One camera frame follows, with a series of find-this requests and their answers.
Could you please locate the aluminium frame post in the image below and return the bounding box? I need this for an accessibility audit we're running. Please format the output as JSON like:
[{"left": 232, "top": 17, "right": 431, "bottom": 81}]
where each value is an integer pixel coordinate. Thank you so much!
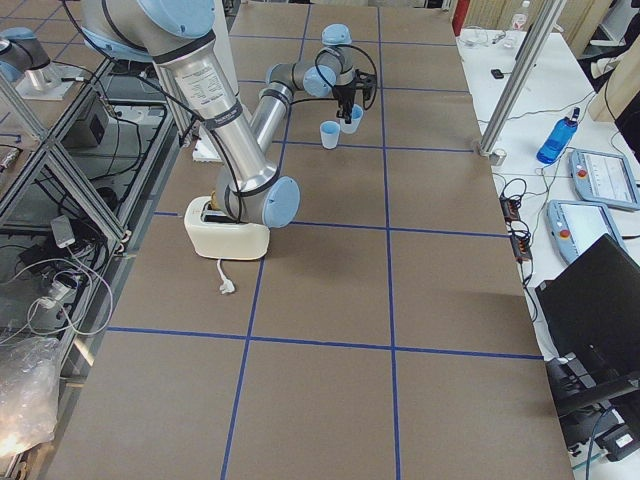
[{"left": 476, "top": 0, "right": 566, "bottom": 166}]

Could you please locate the teach pendant near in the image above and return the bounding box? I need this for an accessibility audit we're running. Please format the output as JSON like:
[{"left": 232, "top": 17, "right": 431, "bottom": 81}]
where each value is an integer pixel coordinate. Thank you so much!
[{"left": 546, "top": 200, "right": 625, "bottom": 264}]

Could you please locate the black laptop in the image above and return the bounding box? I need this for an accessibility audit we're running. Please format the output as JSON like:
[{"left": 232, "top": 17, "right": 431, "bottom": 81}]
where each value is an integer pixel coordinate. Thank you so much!
[{"left": 535, "top": 234, "right": 639, "bottom": 401}]

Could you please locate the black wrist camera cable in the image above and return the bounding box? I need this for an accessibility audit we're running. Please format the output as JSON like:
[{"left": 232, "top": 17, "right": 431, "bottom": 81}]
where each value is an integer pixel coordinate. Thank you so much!
[{"left": 289, "top": 44, "right": 379, "bottom": 111}]

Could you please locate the black power strip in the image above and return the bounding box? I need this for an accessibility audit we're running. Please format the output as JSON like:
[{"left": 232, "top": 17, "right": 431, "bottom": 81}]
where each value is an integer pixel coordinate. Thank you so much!
[{"left": 499, "top": 195, "right": 533, "bottom": 264}]

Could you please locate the toast slice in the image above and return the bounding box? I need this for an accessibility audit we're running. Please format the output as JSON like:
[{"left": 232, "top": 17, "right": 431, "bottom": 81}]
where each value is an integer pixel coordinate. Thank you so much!
[{"left": 210, "top": 190, "right": 220, "bottom": 210}]

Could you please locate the cream toaster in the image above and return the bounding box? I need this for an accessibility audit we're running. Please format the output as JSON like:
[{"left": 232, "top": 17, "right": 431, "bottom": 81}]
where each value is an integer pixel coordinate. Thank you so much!
[{"left": 183, "top": 196, "right": 270, "bottom": 260}]

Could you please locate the teach pendant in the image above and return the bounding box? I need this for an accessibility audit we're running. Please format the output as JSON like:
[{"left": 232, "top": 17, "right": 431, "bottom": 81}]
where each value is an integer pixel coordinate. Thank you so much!
[
  {"left": 569, "top": 149, "right": 639, "bottom": 211},
  {"left": 546, "top": 200, "right": 625, "bottom": 264}
]

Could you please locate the teach pendant far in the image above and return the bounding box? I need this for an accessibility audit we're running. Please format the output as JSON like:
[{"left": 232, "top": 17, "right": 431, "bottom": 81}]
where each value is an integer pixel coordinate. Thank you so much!
[{"left": 569, "top": 149, "right": 639, "bottom": 211}]

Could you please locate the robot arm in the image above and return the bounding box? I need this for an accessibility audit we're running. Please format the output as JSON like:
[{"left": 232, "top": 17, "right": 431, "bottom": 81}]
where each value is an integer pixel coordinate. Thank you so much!
[{"left": 82, "top": 1, "right": 359, "bottom": 228}]

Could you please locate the clear plastic bag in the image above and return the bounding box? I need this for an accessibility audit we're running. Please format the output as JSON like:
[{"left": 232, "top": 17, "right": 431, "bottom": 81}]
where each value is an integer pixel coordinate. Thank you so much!
[{"left": 1, "top": 337, "right": 61, "bottom": 459}]

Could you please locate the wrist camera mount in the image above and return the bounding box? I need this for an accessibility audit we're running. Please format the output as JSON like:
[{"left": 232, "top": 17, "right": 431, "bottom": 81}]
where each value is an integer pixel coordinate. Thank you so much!
[{"left": 355, "top": 69, "right": 377, "bottom": 102}]

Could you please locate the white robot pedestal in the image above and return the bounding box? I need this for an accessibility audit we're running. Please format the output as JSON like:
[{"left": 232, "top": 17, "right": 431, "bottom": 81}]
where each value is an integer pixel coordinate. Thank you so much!
[{"left": 193, "top": 0, "right": 239, "bottom": 162}]

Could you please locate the blue water bottle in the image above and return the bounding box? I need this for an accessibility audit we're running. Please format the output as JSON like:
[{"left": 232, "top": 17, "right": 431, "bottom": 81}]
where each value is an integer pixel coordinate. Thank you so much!
[{"left": 536, "top": 107, "right": 581, "bottom": 165}]

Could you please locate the toaster white plug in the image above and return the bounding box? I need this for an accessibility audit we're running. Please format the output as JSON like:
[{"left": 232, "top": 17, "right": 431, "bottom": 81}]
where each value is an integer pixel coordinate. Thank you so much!
[{"left": 216, "top": 259, "right": 236, "bottom": 295}]

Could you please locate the light blue cup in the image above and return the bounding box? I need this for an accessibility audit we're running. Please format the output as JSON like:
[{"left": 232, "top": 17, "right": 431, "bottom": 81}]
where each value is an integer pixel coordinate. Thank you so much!
[
  {"left": 340, "top": 104, "right": 364, "bottom": 134},
  {"left": 319, "top": 121, "right": 341, "bottom": 150}
]

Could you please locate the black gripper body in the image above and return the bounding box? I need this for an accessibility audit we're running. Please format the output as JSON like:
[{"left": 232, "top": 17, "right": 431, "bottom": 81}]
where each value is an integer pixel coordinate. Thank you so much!
[{"left": 332, "top": 82, "right": 357, "bottom": 111}]

